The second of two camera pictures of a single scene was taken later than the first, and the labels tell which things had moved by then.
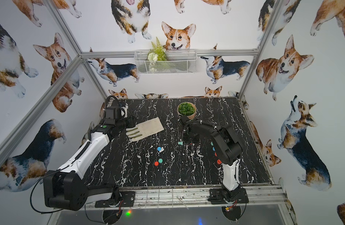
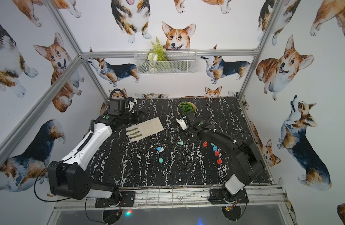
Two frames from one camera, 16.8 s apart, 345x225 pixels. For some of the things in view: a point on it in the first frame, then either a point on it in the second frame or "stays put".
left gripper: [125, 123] → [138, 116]
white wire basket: [161, 62] stays put
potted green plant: [187, 108] stays put
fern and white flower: [157, 54] stays put
